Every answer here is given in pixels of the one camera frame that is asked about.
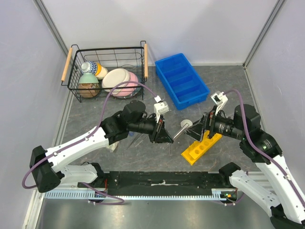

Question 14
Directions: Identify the brown ceramic bowl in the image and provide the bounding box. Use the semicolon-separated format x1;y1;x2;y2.
78;83;100;98

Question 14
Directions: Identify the mint green bowl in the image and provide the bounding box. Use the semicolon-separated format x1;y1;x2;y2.
79;73;99;84

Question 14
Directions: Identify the cream white plate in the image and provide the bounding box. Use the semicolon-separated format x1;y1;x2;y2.
102;68;130;92

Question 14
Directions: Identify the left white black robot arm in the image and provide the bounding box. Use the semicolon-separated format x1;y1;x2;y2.
30;100;173;193

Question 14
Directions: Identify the black wire dish basket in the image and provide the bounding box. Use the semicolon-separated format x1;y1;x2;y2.
61;41;148;102

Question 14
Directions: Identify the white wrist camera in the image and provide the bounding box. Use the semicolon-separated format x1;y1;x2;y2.
153;102;170;122
210;91;228;115

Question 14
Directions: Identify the yellow white bowl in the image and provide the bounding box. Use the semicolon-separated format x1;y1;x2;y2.
95;63;108;80

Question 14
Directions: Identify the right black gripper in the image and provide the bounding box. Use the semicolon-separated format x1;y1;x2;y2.
183;104;246;142

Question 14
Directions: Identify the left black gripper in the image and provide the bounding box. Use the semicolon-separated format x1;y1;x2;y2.
129;113;173;144

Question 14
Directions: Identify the purple cable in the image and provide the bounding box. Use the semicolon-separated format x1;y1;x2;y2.
224;89;305;208
21;80;162;189

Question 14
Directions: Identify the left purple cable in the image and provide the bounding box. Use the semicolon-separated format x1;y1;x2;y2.
21;80;162;189

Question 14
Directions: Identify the yellow test tube rack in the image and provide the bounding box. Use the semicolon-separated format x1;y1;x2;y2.
181;131;223;165

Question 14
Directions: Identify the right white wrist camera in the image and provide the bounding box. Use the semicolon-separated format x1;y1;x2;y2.
210;91;228;115

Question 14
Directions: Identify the blue white patterned bowl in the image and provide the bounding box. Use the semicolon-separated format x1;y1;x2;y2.
81;61;98;75

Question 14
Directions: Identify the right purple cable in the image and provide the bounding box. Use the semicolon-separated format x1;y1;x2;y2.
224;89;305;208

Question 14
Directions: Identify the pink plate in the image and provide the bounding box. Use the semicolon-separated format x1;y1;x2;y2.
112;72;138;97

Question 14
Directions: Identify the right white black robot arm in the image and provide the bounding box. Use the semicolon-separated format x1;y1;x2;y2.
185;104;305;229

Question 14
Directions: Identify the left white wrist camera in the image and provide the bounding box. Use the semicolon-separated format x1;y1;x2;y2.
153;102;170;122

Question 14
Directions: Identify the blue plastic divided bin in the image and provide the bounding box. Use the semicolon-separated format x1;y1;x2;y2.
155;53;210;110

